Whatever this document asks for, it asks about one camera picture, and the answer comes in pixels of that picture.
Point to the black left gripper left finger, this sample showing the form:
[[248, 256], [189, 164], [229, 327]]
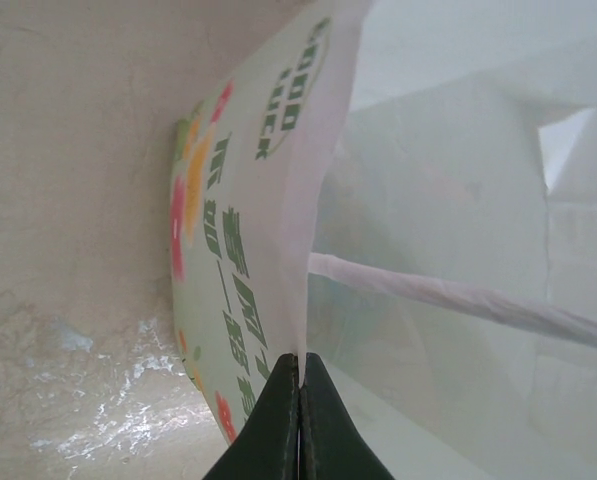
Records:
[[268, 440]]

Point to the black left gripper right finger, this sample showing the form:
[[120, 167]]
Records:
[[333, 440]]

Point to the white printed paper bag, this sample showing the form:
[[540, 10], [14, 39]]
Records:
[[258, 200]]

